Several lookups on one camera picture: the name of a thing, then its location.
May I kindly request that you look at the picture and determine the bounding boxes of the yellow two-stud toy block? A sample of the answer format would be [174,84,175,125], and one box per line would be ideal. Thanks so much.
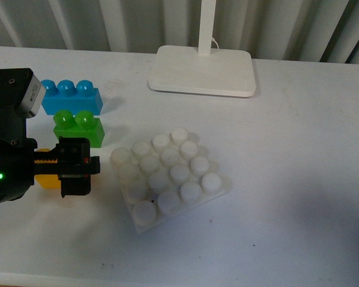
[34,148,60,189]

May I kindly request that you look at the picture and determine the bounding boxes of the blue three-stud toy block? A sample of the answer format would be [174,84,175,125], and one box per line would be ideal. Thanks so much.
[41,80,103,115]

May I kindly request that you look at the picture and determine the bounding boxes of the green two-stud toy block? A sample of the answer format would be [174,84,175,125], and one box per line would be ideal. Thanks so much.
[53,110,105,148]

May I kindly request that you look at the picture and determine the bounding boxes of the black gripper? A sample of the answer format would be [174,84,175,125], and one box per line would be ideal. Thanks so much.
[0,68,101,203]

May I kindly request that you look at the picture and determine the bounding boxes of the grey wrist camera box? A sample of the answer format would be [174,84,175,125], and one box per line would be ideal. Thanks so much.
[17,75,46,118]

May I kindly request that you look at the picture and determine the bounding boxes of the white lamp stand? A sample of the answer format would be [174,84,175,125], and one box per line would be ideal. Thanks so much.
[148,1,256,97]

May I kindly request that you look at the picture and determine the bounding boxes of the white studded base plate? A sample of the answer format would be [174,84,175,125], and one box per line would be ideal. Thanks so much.
[110,127,230,233]

